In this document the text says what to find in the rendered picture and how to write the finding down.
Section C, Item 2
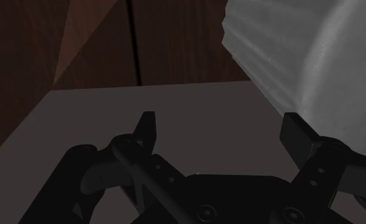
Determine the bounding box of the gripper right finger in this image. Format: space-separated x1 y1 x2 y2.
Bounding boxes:
279 112 366 218

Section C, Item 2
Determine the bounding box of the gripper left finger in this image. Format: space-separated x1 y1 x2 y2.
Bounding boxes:
18 111 197 224

